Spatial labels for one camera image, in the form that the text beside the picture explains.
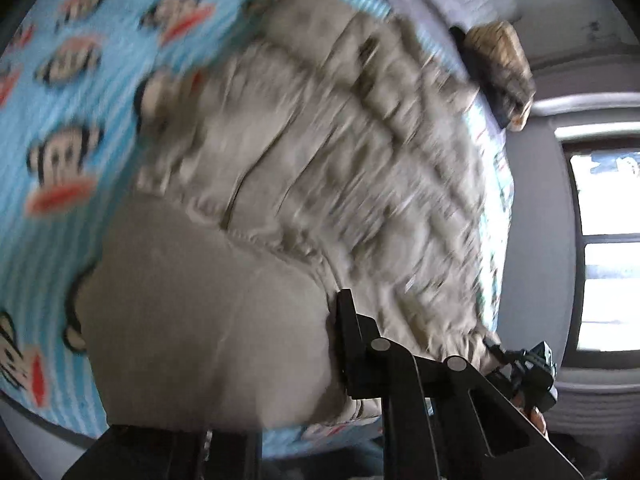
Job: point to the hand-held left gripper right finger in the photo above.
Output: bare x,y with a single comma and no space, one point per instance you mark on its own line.
400,390

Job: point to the blue monkey printed blanket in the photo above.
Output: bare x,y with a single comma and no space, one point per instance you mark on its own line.
75,135

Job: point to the window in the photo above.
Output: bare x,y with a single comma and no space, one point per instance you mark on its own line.
607,240

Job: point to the beige puffer jacket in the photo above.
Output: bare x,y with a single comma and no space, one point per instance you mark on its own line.
310,200

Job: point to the black folded clothes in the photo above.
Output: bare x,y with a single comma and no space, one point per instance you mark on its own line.
492,95

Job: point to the purple duvet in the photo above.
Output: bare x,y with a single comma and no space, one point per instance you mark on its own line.
410,5

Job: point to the person's right hand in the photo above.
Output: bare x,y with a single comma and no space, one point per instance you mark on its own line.
536,420

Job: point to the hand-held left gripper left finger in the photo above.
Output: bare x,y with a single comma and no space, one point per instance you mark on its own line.
150,452

